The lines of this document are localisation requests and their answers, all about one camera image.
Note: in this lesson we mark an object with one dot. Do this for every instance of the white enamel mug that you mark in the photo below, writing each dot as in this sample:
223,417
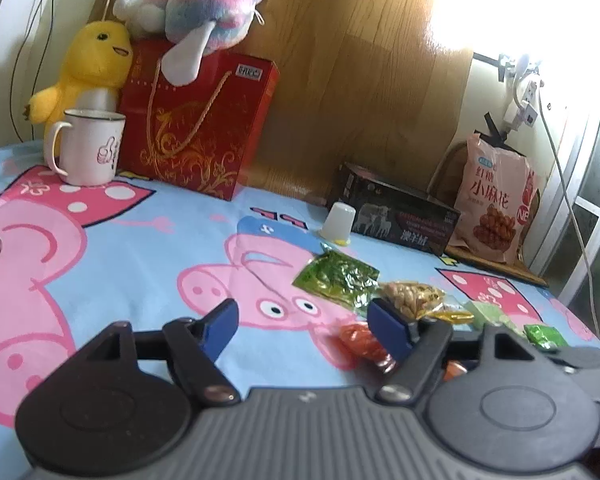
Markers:
87,150

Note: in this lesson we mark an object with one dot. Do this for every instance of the printed cartoon pig blanket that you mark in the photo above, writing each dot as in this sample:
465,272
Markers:
130,240

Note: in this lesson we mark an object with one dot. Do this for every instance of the small white plastic cup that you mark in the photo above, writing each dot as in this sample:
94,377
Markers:
339,220

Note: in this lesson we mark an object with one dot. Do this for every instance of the black cardboard box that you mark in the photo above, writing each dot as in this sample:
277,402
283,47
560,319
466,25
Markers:
410,215

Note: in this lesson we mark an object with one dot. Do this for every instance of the pale green snack packet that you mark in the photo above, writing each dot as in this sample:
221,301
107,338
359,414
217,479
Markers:
487,312

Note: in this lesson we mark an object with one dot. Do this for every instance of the yellow plush duck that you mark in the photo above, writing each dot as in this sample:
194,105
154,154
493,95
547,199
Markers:
95,55

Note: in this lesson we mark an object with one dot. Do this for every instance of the pink snack bag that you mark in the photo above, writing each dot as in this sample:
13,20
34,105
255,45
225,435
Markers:
495,195

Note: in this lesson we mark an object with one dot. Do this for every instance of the wooden headboard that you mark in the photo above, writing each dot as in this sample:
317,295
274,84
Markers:
355,85

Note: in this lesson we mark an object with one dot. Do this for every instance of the black bag clip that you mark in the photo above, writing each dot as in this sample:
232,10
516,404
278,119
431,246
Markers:
491,127

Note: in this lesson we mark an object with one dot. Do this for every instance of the pink blue plush toy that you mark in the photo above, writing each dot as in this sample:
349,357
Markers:
215,5

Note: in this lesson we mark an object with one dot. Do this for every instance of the white wall charger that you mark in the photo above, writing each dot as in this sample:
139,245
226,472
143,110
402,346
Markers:
522,110

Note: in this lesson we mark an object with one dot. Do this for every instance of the orange snack packet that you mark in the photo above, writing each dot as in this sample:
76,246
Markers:
360,342

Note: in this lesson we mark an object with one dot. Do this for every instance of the small green snack packet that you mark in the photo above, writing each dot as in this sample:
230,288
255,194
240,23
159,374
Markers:
545,335

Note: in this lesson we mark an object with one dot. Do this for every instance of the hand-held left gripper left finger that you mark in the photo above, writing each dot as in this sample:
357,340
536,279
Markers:
221,327

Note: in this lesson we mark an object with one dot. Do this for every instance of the yellow snack packet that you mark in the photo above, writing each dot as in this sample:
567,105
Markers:
452,316

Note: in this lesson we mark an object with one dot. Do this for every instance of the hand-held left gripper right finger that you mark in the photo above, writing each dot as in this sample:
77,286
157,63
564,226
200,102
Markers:
387,329

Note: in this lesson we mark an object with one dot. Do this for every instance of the white window frame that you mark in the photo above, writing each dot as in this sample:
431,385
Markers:
575,180

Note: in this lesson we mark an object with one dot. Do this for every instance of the brown wooden tray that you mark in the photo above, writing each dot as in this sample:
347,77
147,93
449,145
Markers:
500,269

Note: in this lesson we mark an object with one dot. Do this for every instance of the clear yellow peanut packet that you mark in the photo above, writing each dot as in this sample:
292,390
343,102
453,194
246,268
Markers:
412,295

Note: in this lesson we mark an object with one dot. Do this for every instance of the red gift bag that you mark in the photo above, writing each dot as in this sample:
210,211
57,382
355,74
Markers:
220,125

